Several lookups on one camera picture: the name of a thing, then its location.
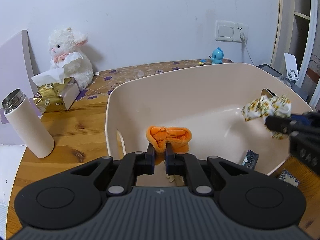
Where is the yellow floral scrunchie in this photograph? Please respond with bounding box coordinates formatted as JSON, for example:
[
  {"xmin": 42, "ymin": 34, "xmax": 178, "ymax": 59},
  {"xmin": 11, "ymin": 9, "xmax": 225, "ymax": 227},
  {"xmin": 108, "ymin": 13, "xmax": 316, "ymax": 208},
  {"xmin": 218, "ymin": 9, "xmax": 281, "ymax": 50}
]
[{"xmin": 241, "ymin": 94, "xmax": 293, "ymax": 140}]

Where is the orange sock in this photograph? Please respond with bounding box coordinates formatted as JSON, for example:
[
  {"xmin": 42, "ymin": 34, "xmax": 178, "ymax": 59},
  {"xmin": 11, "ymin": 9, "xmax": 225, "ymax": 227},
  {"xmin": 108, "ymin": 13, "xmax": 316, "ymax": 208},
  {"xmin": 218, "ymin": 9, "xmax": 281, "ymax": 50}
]
[{"xmin": 146, "ymin": 126, "xmax": 192, "ymax": 165}]

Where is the blue white tissue pack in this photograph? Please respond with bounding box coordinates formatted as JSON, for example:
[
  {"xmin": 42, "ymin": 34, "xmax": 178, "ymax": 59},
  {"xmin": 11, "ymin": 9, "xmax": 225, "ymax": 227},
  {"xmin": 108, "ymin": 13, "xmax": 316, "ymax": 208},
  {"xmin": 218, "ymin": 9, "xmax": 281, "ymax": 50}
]
[{"xmin": 278, "ymin": 169, "xmax": 299, "ymax": 187}]

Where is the grey laptop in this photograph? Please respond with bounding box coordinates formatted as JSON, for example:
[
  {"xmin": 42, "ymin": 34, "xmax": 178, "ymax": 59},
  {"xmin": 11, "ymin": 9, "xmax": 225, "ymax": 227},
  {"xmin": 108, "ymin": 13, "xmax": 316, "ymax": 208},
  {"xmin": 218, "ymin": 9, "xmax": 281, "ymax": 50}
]
[{"xmin": 257, "ymin": 64, "xmax": 308, "ymax": 101}]

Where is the dark patterned card box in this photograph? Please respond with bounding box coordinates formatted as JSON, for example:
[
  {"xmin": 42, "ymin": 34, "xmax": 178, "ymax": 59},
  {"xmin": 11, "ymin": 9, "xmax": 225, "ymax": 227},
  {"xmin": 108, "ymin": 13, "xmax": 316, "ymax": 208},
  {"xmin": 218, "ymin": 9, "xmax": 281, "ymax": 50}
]
[{"xmin": 241, "ymin": 150, "xmax": 259, "ymax": 170}]

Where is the white phone stand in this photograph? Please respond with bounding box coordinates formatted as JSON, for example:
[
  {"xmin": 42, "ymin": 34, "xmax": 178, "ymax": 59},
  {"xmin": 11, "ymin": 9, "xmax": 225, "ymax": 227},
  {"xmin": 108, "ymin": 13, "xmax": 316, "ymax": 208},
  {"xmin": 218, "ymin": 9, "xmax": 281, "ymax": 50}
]
[{"xmin": 284, "ymin": 53, "xmax": 299, "ymax": 81}]

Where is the beige plastic storage basket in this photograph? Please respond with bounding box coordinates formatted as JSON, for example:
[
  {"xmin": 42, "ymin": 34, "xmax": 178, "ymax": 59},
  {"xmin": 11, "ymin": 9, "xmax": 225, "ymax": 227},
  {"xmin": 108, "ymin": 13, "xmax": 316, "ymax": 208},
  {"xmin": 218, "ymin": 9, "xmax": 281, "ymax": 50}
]
[{"xmin": 105, "ymin": 63, "xmax": 311, "ymax": 174}]

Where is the blue bird figurine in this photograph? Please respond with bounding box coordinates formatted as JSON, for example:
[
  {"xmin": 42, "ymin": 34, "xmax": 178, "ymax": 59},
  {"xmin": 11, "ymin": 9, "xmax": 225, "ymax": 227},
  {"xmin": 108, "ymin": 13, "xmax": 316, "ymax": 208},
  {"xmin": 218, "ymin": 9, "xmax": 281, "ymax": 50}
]
[{"xmin": 210, "ymin": 47, "xmax": 224, "ymax": 64}]

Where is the gold tissue box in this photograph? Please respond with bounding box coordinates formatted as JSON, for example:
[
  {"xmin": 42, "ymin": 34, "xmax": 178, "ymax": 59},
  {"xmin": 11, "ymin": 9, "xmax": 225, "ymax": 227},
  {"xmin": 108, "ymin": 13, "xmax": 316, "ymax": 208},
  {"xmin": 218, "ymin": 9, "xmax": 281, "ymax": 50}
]
[{"xmin": 31, "ymin": 68, "xmax": 80, "ymax": 113}]

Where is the cream thermos bottle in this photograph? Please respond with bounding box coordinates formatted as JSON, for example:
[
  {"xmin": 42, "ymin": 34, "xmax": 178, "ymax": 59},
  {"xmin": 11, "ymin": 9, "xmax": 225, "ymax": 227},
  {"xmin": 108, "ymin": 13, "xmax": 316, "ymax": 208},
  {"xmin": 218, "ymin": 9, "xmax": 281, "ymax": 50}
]
[{"xmin": 2, "ymin": 89, "xmax": 55, "ymax": 159}]

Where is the white plush lamb toy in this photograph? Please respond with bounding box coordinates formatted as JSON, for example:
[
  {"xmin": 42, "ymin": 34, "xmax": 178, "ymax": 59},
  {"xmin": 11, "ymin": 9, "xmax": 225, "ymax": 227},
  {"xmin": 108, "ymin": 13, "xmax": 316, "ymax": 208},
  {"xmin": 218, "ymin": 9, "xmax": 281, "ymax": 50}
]
[{"xmin": 48, "ymin": 27, "xmax": 93, "ymax": 91}]

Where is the lilac headboard panel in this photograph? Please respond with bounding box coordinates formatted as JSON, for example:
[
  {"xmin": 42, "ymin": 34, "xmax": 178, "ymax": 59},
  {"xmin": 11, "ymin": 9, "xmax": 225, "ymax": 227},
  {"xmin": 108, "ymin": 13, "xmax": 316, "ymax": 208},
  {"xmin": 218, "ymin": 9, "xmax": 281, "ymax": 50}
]
[{"xmin": 0, "ymin": 29, "xmax": 43, "ymax": 145}]

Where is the white wall switch socket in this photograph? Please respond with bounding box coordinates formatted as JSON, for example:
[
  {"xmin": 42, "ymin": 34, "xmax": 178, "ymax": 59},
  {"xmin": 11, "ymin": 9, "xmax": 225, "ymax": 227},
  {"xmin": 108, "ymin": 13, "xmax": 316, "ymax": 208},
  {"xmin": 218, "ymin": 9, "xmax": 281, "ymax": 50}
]
[{"xmin": 215, "ymin": 20, "xmax": 248, "ymax": 43}]

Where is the white door frame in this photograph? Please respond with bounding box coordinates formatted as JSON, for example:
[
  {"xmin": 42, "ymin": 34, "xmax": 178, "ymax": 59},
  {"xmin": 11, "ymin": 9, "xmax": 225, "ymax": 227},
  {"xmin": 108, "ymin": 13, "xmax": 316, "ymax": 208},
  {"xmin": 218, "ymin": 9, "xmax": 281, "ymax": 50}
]
[{"xmin": 297, "ymin": 0, "xmax": 319, "ymax": 87}]

